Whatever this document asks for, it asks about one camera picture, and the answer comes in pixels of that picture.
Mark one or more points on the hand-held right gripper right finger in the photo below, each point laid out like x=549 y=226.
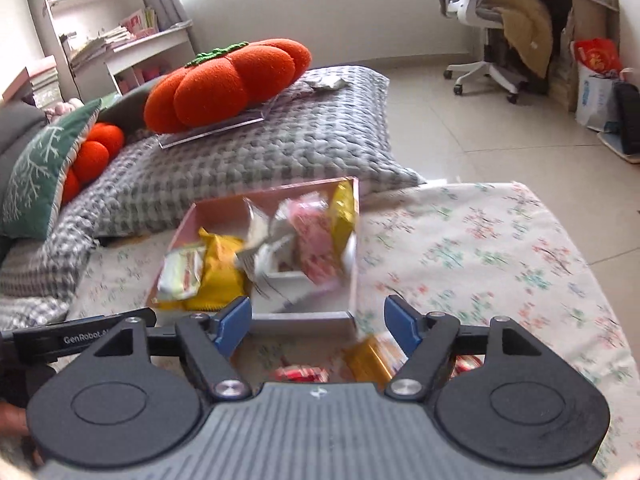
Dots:
x=401 y=322

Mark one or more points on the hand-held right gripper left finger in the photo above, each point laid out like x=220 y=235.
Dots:
x=235 y=325

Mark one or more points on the gold orange snack packet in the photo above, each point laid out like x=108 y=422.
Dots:
x=372 y=362

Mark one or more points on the large yellow snack packet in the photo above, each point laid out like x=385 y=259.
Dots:
x=217 y=272

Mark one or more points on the pink shallow box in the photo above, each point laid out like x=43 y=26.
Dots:
x=300 y=322

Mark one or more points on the clear packet with white snack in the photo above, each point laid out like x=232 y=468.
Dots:
x=295 y=292

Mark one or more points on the white green snack packet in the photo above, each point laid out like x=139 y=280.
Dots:
x=181 y=272

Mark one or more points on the red snack packet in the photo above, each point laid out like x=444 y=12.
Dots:
x=300 y=374
x=467 y=364

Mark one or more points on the silver white snack packet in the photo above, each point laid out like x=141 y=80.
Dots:
x=265 y=240

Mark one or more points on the pink white snack packet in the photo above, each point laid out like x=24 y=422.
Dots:
x=315 y=240

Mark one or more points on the floral bed sheet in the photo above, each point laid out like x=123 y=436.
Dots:
x=475 y=270

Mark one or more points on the green snowflake pillow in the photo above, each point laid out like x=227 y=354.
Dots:
x=35 y=180

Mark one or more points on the grey checked blanket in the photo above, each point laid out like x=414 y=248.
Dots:
x=250 y=160

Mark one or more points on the small orange pumpkin cushion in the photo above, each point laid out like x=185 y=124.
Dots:
x=90 y=155

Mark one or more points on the clear acrylic tray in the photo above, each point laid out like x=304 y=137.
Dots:
x=210 y=130

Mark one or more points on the grey sofa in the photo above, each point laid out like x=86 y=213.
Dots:
x=25 y=120

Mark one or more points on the pink plush toy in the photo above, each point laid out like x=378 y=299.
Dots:
x=65 y=108

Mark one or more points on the large orange pumpkin cushion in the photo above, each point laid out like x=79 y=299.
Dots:
x=230 y=80

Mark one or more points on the small white packet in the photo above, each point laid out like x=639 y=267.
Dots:
x=325 y=80

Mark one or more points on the stack of books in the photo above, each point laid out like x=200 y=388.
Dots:
x=37 y=82

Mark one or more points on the white blue bag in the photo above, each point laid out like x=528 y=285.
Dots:
x=595 y=100

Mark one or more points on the black bag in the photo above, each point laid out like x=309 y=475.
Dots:
x=627 y=117

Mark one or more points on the white bookshelf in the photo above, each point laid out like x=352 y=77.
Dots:
x=100 y=35

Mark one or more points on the white office chair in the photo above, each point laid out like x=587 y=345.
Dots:
x=475 y=15

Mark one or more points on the red bag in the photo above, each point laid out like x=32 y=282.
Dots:
x=597 y=57

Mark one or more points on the beige coat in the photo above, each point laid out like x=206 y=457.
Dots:
x=525 y=15

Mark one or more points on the wooden desk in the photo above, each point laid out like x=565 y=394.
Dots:
x=585 y=25

